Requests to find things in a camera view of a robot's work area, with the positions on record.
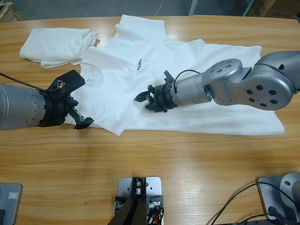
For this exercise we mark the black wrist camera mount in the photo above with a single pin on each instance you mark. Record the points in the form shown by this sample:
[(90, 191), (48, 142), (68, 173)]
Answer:
[(70, 78), (167, 76)]

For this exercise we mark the white metal frame leg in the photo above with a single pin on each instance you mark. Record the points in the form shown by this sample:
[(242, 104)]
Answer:
[(193, 7), (249, 7)]

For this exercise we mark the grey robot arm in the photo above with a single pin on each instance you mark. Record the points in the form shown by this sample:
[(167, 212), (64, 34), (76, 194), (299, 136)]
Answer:
[(257, 86), (18, 107)]

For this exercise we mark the folded plain white t-shirt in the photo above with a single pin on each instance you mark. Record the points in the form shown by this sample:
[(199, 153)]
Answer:
[(54, 47)]

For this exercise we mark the dark camera post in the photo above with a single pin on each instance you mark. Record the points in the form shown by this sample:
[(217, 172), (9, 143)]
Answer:
[(131, 211)]

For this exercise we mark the grey base plate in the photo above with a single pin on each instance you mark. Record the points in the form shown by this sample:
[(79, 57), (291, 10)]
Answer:
[(269, 194), (14, 204)]

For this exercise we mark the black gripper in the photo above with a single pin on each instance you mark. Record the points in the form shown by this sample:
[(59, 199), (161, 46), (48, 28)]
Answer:
[(165, 98), (55, 110)]

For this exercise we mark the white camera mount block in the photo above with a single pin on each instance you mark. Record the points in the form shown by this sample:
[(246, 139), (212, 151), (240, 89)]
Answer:
[(153, 185)]

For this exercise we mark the wooden pallet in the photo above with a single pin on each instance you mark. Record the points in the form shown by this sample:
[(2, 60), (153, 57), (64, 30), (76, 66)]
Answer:
[(9, 11)]

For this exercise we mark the brown cardboard box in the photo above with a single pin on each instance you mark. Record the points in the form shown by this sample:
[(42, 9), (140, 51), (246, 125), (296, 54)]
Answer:
[(276, 7)]

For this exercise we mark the white t-shirt with black print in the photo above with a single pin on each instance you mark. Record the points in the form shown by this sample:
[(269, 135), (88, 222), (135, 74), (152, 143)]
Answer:
[(122, 70)]

